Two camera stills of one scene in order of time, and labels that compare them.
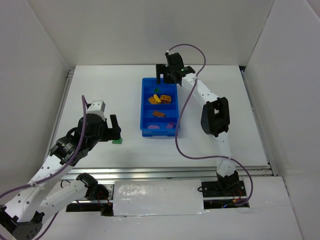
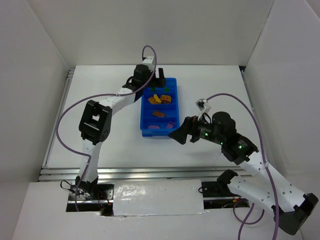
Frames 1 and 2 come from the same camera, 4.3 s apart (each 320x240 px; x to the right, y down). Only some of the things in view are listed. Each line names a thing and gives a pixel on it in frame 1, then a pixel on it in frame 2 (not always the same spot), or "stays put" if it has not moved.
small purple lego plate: (170, 125) stays put
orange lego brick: (152, 100) stays put
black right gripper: (164, 69) → (194, 129)
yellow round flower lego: (165, 99) stays put
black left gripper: (111, 130) → (154, 81)
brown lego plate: (158, 114) stays put
